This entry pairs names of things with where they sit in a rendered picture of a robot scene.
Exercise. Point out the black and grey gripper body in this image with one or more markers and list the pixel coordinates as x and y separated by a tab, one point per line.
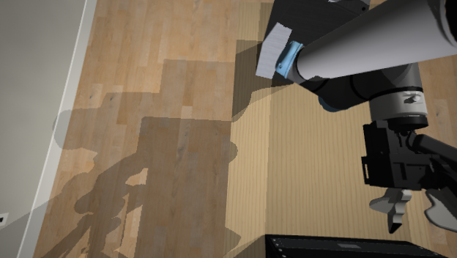
406	166

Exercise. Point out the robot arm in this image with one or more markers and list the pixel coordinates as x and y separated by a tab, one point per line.
395	32

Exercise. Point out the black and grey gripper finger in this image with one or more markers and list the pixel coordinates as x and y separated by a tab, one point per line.
393	204
443	212

